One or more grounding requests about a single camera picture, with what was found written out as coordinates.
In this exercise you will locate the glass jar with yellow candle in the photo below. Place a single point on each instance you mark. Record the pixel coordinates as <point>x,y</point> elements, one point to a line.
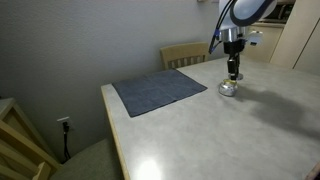
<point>228,89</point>

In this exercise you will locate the dark microwave oven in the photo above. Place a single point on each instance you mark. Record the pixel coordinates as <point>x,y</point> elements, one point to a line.
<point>280,11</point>

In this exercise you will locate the wooden chair with slatted back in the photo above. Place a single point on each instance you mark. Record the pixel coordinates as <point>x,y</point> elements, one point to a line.
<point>183,51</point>

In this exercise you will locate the beige kitchen counter cabinet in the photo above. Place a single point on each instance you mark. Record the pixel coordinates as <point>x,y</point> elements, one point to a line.
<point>266,40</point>

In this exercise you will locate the blue-grey cloth placemat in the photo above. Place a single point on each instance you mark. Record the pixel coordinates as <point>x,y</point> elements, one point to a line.
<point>156,90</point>

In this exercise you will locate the wooden chair with green cushion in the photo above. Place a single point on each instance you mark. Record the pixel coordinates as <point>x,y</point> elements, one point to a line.
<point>86,163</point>

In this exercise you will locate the white wall power outlet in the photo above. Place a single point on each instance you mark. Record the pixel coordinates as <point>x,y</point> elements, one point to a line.
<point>65,120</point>

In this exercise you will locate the tall beige cabinet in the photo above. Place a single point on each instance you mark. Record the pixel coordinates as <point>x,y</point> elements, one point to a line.
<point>300,36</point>

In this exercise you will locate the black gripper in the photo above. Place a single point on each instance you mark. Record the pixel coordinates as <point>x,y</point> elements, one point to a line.
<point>233,50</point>

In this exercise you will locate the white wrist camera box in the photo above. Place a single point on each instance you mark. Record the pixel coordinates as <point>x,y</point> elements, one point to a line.
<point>255,38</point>

